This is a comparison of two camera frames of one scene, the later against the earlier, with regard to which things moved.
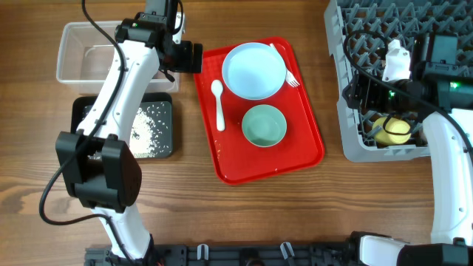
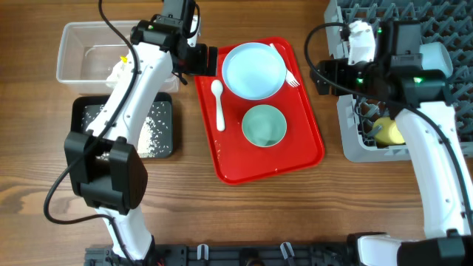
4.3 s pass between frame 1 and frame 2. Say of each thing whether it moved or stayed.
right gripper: moved
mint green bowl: stayed
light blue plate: stayed
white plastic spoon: stayed
